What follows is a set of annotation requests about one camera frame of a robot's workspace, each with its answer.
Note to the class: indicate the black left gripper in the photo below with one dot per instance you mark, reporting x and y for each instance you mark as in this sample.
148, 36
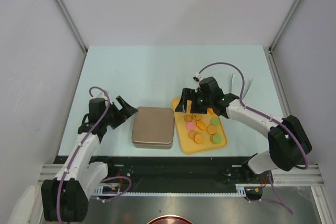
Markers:
123, 114

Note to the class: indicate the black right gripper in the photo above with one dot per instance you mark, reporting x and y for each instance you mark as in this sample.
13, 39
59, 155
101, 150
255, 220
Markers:
188, 94

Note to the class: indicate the rose gold tin lid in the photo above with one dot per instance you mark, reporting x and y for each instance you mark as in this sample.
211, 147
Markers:
153, 125

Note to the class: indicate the rose gold cookie tin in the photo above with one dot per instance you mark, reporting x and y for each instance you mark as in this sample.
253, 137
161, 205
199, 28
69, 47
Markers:
160, 146

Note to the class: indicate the metal tongs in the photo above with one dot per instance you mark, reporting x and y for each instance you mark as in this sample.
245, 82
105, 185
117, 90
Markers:
235, 85

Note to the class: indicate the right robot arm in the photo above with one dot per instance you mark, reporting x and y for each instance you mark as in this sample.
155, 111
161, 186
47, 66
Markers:
287, 140

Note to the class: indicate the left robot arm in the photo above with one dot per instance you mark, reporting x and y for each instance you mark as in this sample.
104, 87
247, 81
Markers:
66, 196

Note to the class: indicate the tan sandwich cookie spotted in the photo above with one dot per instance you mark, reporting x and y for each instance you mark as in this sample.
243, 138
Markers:
197, 116

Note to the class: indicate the swirl butter cookie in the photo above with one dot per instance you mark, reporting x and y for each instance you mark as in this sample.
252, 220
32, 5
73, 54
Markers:
188, 118

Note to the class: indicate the orange fish cookie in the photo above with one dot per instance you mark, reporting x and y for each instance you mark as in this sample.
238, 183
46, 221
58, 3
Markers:
201, 125
211, 111

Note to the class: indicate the pink sandwich cookie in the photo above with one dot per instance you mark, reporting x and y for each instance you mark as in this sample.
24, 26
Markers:
190, 126

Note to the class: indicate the green macaron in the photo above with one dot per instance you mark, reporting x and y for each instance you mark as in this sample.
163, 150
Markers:
215, 121
216, 138

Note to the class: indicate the yellow plastic tray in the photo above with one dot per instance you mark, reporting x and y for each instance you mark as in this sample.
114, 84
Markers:
199, 132

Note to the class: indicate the red round object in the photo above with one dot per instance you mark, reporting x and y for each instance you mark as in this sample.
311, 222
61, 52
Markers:
170, 219

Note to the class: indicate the white cable duct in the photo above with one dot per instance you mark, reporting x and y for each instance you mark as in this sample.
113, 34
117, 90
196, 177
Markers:
195, 189

